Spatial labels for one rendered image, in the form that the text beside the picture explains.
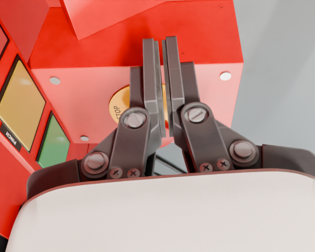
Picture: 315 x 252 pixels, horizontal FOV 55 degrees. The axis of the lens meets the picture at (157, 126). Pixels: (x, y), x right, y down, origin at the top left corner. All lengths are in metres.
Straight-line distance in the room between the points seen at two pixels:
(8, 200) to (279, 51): 1.10
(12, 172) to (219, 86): 0.37
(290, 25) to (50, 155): 1.09
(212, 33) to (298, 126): 1.54
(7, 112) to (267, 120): 1.53
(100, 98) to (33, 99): 0.05
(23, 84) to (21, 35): 0.32
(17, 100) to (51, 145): 0.06
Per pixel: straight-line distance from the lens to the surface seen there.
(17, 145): 0.22
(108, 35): 0.25
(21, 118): 0.23
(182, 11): 0.27
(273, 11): 1.19
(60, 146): 0.28
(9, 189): 0.51
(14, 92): 0.22
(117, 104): 0.25
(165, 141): 0.24
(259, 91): 1.47
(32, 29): 0.59
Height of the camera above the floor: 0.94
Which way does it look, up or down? 35 degrees down
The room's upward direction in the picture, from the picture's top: 177 degrees counter-clockwise
